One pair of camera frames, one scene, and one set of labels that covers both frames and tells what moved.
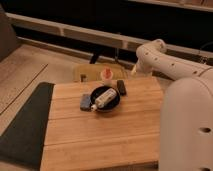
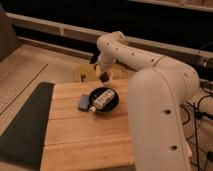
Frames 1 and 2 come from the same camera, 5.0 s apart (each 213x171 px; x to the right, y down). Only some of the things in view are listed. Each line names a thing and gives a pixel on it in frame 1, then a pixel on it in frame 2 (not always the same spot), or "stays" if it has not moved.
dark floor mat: [24, 139] stays
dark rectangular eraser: [121, 87] to [104, 77]
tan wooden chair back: [92, 72] stays
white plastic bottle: [104, 99] stays
